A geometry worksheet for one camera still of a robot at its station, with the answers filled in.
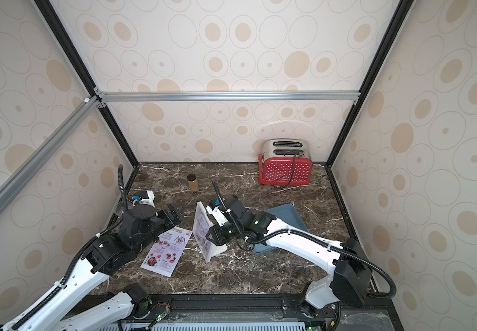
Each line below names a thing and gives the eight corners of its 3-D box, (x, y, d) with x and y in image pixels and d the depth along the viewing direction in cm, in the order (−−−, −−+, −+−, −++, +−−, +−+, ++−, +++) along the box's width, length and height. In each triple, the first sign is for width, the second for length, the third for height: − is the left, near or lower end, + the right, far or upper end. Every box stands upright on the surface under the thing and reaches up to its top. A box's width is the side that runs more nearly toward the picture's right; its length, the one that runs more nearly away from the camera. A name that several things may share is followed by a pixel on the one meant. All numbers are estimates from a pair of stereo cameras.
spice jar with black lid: (190, 192, 109) (186, 180, 102) (191, 185, 112) (187, 173, 104) (198, 192, 109) (194, 180, 102) (199, 185, 112) (196, 173, 105)
